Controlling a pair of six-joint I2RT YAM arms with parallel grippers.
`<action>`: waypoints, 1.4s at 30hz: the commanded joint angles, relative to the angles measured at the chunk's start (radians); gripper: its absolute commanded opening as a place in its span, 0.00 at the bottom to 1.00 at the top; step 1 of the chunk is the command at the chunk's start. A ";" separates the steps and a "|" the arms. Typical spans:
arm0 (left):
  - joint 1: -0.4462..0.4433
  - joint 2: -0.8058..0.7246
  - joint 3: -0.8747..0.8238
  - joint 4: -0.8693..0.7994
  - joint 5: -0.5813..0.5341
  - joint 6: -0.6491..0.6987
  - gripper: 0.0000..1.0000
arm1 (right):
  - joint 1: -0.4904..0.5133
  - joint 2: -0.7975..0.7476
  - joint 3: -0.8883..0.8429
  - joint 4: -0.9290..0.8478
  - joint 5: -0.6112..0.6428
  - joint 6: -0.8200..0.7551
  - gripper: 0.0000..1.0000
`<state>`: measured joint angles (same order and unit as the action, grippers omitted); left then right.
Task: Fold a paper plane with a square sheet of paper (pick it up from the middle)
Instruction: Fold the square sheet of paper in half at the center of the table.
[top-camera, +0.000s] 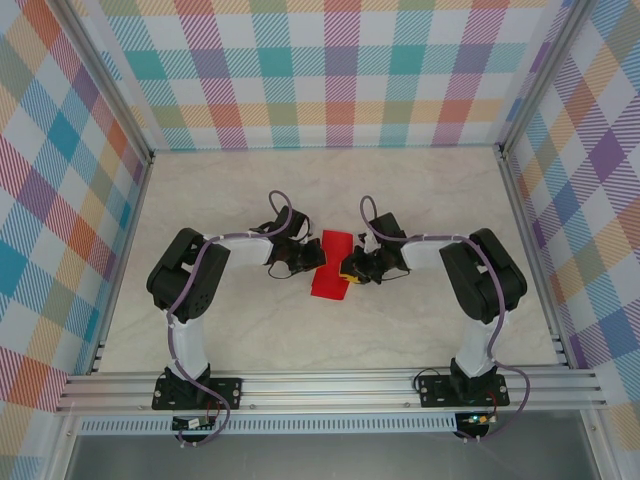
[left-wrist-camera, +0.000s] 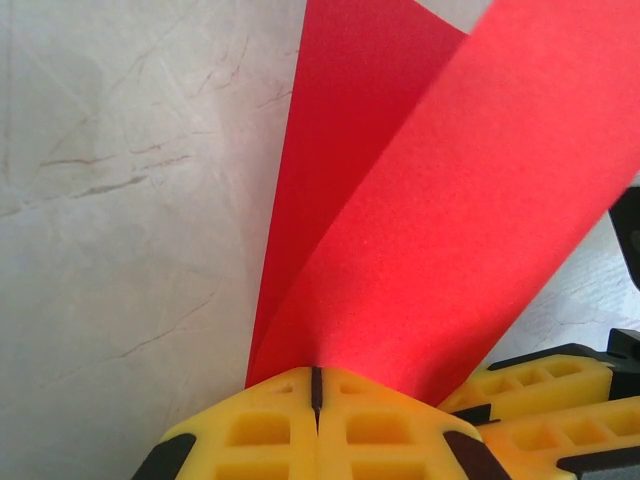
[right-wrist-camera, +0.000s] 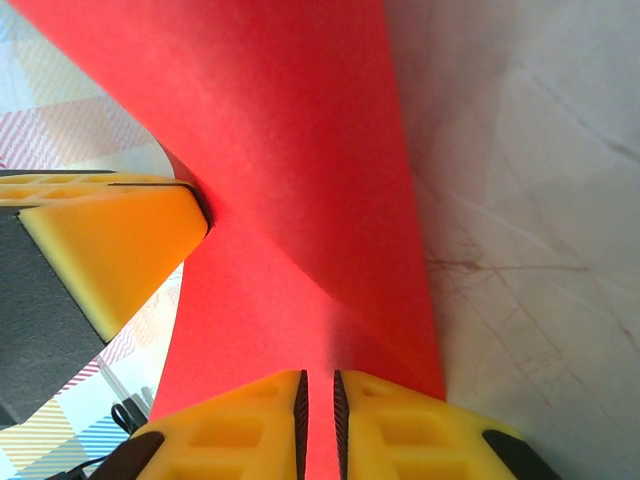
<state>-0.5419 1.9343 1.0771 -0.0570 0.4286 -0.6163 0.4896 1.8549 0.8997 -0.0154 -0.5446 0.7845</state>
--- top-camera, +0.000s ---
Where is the aluminium frame beam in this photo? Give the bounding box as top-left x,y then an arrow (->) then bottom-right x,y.
54,368 -> 609,414

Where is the aluminium table edge rail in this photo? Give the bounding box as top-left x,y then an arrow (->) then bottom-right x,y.
492,143 -> 574,370

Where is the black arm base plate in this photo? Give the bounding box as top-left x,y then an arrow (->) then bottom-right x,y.
418,375 -> 511,409
152,378 -> 244,411

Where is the slotted white cable duct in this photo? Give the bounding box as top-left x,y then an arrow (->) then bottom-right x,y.
78,418 -> 459,435

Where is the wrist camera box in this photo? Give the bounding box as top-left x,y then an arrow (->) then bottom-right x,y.
363,212 -> 406,251
249,205 -> 312,240

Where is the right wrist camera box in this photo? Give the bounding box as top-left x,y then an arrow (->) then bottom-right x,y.
363,212 -> 406,251

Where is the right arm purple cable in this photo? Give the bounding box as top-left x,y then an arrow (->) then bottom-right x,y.
358,194 -> 531,444

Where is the thin black wire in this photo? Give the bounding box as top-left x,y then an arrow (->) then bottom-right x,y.
413,363 -> 454,396

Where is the black circuit board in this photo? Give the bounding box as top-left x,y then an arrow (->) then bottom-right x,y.
171,416 -> 217,432

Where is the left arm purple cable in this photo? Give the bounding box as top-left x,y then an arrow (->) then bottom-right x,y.
166,189 -> 294,447

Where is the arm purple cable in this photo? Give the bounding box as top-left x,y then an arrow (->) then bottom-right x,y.
166,189 -> 294,447
358,194 -> 531,444

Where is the aluminium frame post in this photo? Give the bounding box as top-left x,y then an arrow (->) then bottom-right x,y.
52,0 -> 155,166
492,0 -> 594,161

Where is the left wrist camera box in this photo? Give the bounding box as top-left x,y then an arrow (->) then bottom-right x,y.
249,205 -> 312,240

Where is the red paper sheet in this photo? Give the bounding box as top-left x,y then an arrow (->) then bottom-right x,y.
308,228 -> 355,302

